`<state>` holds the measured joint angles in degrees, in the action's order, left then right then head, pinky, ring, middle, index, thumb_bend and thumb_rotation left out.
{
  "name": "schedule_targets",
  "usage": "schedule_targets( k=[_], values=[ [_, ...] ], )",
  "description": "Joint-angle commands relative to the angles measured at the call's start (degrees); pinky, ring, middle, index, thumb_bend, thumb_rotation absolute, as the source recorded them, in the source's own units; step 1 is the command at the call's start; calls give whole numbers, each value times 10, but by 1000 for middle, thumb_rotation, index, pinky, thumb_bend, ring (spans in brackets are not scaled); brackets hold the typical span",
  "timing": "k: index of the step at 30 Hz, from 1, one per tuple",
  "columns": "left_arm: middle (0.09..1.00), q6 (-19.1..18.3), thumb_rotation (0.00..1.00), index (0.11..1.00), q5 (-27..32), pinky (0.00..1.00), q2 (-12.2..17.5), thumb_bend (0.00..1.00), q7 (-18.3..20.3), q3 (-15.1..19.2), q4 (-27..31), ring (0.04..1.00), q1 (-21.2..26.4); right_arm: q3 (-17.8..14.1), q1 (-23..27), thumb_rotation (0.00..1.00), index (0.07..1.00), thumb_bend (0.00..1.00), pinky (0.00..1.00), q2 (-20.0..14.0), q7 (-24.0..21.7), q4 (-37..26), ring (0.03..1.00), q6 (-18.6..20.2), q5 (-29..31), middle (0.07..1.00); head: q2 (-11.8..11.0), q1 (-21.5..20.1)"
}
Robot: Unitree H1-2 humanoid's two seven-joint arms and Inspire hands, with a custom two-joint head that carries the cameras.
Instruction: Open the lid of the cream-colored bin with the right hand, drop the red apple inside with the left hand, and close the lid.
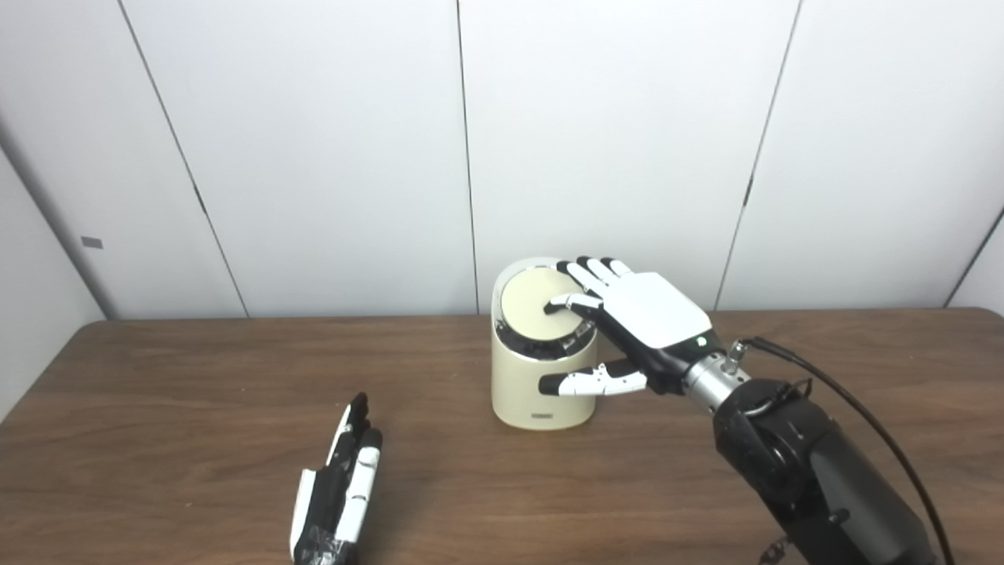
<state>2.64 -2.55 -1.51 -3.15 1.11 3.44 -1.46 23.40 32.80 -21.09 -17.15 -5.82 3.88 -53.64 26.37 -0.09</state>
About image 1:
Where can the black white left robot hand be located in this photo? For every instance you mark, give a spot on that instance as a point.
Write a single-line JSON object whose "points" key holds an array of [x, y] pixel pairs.
{"points": [[333, 510]]}

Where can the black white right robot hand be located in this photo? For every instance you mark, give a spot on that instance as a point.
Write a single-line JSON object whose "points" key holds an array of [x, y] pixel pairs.
{"points": [[655, 310]]}

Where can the cream round bin lid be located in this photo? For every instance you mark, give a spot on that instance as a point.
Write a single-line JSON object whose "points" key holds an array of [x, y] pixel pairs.
{"points": [[525, 302]]}

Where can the cream-colored bin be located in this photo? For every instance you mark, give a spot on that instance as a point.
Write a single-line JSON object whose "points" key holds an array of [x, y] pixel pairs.
{"points": [[525, 392]]}

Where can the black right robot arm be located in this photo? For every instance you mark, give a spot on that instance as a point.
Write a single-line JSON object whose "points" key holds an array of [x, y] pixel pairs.
{"points": [[816, 471]]}

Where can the small grey wall label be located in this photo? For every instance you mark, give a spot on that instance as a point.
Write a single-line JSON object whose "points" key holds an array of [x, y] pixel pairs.
{"points": [[92, 242]]}

